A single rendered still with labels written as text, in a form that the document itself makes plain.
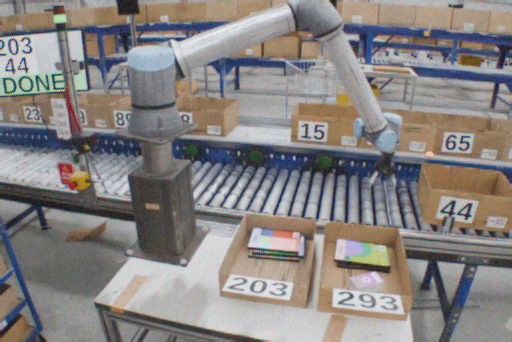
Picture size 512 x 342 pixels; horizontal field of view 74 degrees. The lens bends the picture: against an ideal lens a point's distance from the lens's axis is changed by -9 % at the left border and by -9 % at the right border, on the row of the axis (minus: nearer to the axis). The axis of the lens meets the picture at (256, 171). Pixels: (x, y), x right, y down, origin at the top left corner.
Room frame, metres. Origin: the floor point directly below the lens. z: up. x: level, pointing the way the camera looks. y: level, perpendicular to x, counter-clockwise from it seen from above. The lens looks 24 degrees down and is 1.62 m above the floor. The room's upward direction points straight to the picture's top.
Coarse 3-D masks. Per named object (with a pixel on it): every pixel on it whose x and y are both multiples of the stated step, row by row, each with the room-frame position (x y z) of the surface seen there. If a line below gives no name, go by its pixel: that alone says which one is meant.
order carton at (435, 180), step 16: (432, 176) 1.61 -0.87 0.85; (448, 176) 1.59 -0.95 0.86; (464, 176) 1.57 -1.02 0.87; (480, 176) 1.55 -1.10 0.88; (496, 176) 1.53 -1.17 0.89; (432, 192) 1.35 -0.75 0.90; (448, 192) 1.33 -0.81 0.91; (464, 192) 1.31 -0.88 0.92; (480, 192) 1.54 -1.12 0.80; (496, 192) 1.50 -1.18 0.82; (432, 208) 1.34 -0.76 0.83; (480, 208) 1.29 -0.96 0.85; (496, 208) 1.27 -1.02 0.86; (464, 224) 1.30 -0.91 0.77; (480, 224) 1.28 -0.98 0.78
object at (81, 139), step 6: (78, 132) 1.61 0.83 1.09; (84, 132) 1.61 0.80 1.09; (90, 132) 1.60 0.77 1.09; (72, 138) 1.57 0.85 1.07; (78, 138) 1.56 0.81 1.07; (84, 138) 1.56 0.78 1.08; (90, 138) 1.56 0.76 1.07; (96, 138) 1.60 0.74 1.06; (72, 144) 1.57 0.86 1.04; (78, 144) 1.57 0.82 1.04; (84, 144) 1.56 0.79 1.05; (90, 144) 1.56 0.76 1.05; (78, 150) 1.58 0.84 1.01; (84, 150) 1.58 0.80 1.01
